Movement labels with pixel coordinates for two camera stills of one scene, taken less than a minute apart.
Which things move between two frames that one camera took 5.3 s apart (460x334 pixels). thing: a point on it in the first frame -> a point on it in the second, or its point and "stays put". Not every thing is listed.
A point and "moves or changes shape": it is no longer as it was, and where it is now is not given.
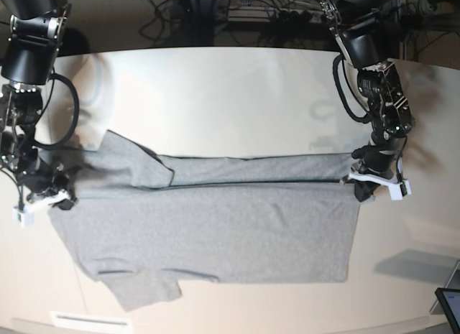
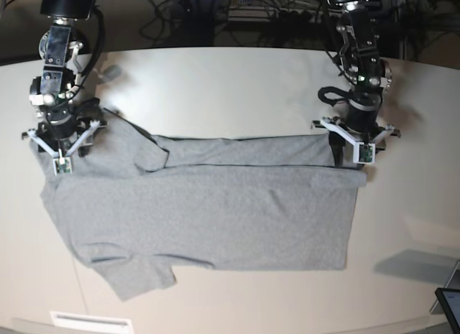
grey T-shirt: (140, 219) moves or changes shape
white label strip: (66, 319) stays put
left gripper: (44, 179) -> (67, 128)
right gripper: (379, 159) -> (361, 116)
